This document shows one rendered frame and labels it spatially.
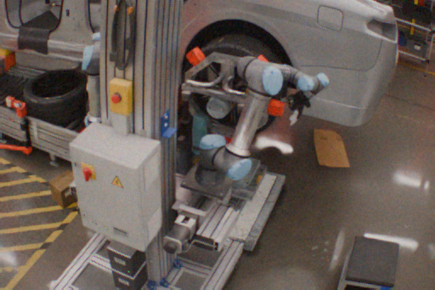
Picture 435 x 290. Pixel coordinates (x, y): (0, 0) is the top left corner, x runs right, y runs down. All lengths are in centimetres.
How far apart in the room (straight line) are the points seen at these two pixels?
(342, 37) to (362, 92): 39
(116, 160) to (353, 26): 170
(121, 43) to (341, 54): 157
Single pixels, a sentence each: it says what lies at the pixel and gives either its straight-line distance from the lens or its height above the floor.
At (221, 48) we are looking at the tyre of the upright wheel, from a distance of 300.
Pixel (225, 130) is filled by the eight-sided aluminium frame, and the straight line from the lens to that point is 315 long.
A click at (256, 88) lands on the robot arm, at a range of 208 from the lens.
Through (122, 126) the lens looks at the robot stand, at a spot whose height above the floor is 128.
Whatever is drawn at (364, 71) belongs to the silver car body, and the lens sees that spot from 299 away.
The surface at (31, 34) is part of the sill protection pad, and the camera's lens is 413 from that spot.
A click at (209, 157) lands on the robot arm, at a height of 99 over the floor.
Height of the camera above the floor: 228
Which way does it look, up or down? 32 degrees down
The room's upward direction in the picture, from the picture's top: 5 degrees clockwise
